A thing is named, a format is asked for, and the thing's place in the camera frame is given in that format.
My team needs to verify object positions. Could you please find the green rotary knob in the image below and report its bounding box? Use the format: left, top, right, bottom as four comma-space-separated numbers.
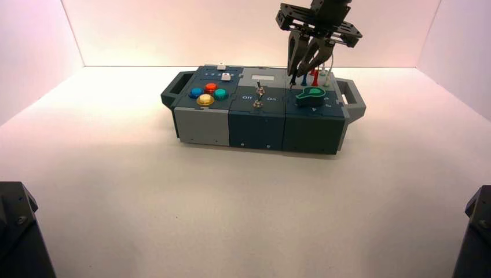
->
294, 86, 328, 109

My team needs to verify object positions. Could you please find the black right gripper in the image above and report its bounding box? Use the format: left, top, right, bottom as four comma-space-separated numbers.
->
275, 0, 364, 78

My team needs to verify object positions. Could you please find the dark teal grey task box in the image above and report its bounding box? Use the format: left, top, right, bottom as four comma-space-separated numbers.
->
160, 64, 367, 156

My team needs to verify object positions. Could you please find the white jumper wire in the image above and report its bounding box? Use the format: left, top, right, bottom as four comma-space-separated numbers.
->
320, 53, 334, 89

